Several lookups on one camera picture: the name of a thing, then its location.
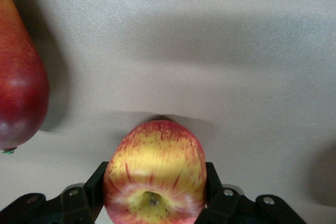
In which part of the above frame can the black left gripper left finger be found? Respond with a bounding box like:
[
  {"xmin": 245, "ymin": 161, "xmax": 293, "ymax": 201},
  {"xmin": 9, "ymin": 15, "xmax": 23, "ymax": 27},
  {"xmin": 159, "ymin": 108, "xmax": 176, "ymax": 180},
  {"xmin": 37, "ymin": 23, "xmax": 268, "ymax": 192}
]
[{"xmin": 60, "ymin": 161, "xmax": 110, "ymax": 224}]

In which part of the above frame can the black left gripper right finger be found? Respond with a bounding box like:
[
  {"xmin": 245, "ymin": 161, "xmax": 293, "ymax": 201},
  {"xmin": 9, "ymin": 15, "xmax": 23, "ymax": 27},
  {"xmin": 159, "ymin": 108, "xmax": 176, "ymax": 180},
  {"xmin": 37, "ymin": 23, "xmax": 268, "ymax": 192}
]
[{"xmin": 196, "ymin": 162, "xmax": 260, "ymax": 224}]

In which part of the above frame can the red yellow apple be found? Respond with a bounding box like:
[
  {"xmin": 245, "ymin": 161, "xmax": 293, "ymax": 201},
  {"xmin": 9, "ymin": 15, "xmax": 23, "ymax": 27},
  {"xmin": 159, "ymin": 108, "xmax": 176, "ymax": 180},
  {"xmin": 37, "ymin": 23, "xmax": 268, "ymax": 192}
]
[{"xmin": 103, "ymin": 120, "xmax": 207, "ymax": 224}]

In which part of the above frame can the red orange mango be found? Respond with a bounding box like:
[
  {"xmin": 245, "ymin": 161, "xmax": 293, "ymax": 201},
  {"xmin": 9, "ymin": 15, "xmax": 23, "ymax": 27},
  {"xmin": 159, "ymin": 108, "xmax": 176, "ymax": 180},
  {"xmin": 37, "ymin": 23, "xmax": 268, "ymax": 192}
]
[{"xmin": 0, "ymin": 0, "xmax": 50, "ymax": 154}]

